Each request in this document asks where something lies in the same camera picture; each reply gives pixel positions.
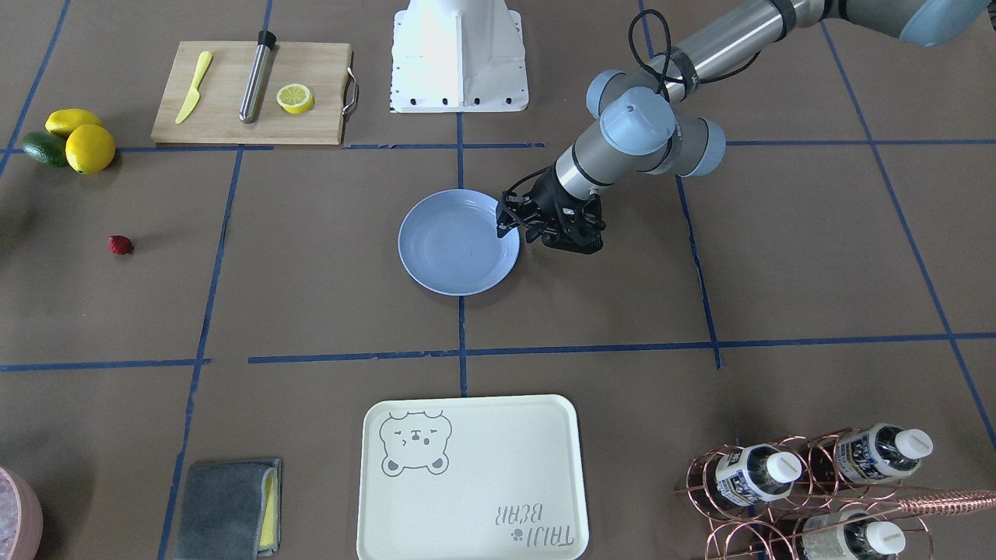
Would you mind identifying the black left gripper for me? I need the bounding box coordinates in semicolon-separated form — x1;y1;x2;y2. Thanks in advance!
496;166;607;255

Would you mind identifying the blue plastic plate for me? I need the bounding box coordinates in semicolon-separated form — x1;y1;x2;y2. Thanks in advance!
396;189;522;296

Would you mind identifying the red strawberry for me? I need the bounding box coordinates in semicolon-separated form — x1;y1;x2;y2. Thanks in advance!
107;235;135;256

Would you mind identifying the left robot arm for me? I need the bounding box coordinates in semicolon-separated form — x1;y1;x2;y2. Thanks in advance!
495;1;988;254

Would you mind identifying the cream bear serving tray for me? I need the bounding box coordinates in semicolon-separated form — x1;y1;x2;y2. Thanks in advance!
356;394;590;559

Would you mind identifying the lemon half slice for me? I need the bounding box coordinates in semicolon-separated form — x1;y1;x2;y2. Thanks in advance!
276;84;314;114

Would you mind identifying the steel cylinder tool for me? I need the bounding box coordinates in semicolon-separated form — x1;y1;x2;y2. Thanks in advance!
238;30;276;124

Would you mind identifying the wooden cutting board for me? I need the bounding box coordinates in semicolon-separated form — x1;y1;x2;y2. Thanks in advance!
152;41;358;145

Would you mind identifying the dark tea bottle middle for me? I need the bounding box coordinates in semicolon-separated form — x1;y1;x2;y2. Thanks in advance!
709;444;804;509

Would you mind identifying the yellow plastic knife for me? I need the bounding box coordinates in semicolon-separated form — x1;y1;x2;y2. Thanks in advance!
174;51;213;124

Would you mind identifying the grey folded cloth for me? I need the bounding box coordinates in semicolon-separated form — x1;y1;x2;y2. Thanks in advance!
174;457;283;559

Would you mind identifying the large yellow lemon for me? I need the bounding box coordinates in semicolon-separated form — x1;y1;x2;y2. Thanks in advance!
65;124;117;174

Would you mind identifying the small yellow lemon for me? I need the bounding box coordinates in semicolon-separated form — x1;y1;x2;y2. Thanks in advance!
45;107;103;139

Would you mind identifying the green lime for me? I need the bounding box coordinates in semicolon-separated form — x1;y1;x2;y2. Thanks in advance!
21;131;68;169

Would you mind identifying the pink bowl of ice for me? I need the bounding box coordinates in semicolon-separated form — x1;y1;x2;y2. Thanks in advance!
1;467;44;559

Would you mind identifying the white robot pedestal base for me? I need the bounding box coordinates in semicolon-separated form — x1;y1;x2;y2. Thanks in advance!
389;1;530;114

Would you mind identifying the copper wire bottle rack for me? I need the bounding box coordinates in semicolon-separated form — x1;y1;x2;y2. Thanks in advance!
675;428;994;559

